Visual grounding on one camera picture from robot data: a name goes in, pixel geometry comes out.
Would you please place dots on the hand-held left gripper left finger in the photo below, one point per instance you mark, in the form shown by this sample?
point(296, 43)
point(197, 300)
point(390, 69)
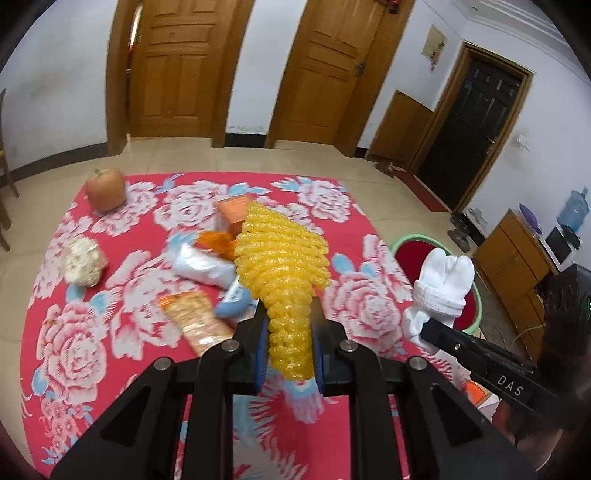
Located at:
point(261, 353)

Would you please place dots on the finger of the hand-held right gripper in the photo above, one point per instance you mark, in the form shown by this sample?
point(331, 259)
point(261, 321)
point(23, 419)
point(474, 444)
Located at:
point(448, 339)

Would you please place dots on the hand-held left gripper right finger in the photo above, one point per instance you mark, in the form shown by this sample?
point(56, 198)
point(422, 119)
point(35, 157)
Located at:
point(318, 362)

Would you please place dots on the blue and white packet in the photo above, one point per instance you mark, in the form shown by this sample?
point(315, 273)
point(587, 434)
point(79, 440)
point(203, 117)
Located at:
point(235, 302)

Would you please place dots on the smooth white foam fruit net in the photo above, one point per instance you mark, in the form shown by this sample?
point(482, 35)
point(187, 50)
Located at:
point(443, 277)

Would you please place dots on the orange cracker packet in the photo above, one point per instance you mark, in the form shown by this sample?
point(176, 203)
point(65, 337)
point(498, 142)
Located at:
point(196, 321)

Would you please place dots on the green-rimmed red basin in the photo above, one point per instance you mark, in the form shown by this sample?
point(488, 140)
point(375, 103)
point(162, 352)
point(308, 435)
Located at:
point(411, 256)

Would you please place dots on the yellow foam fruit net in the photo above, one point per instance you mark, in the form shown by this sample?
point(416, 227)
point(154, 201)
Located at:
point(281, 258)

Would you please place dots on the orange fruit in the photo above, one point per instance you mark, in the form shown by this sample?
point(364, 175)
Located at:
point(214, 242)

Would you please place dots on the small orange box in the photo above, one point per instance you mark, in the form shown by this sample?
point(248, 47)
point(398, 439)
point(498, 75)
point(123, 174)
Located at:
point(233, 212)

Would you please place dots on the orange plastic bag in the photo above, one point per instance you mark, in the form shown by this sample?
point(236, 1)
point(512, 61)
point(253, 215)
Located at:
point(475, 394)

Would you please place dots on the wooden cabinet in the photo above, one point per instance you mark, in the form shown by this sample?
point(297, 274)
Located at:
point(508, 263)

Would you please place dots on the dark shoe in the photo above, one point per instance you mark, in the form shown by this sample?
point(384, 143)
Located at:
point(461, 240)
point(459, 222)

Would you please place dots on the silver foil packet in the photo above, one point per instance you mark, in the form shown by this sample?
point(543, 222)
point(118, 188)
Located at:
point(201, 266)

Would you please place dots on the red floral blanket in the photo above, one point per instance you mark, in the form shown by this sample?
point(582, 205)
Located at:
point(138, 286)

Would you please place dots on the white microwave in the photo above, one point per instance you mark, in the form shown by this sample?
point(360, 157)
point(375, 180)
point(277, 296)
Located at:
point(556, 249)

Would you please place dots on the purple bag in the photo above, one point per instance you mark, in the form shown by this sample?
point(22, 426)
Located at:
point(531, 216)

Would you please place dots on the red doormat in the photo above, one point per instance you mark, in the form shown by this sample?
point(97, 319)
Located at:
point(425, 189)

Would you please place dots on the black cloth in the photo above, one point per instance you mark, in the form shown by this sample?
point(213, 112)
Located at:
point(570, 236)

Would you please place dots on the blue water bottle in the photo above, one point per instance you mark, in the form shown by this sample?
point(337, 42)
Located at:
point(574, 210)

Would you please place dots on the brown slippers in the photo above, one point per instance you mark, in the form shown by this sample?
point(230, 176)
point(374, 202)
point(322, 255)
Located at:
point(384, 169)

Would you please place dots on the black door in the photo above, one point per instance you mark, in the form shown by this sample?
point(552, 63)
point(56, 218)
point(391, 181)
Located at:
point(475, 129)

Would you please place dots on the orange-red apple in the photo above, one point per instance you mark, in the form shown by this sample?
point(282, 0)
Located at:
point(107, 190)

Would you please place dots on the wooden door with metal lock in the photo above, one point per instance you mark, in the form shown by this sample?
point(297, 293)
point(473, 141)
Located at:
point(323, 74)

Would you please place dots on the white light switch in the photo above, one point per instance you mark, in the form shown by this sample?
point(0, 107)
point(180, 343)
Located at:
point(523, 141)

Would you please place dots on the low wooden wall panel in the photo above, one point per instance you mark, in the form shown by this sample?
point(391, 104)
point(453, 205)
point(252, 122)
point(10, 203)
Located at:
point(399, 129)

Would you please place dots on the wooden door with arched frame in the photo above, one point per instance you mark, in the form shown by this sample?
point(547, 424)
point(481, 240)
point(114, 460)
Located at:
point(173, 69)

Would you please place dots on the beige wall box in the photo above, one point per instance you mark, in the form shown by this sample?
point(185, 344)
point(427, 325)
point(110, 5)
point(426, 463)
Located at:
point(436, 41)

